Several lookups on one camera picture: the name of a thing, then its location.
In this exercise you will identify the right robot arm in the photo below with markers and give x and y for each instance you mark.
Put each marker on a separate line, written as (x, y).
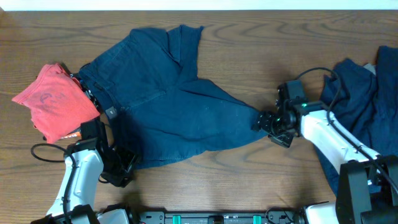
(367, 186)

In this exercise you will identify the navy blue shorts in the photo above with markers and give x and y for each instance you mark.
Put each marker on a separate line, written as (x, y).
(157, 106)

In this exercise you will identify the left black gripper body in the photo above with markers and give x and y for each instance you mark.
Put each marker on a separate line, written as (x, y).
(122, 162)

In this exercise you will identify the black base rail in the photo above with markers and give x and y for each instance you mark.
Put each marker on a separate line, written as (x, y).
(273, 215)

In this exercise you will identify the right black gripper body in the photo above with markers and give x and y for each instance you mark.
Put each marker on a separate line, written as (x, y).
(276, 127)

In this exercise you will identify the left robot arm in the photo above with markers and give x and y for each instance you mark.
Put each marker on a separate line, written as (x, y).
(87, 163)

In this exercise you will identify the black printed folded garment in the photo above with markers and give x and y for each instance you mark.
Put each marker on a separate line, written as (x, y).
(88, 90)

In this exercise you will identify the navy blue clothes pile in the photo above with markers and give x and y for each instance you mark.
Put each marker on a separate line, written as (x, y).
(367, 104)

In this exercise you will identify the red folded t-shirt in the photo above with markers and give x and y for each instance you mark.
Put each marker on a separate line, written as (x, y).
(30, 97)

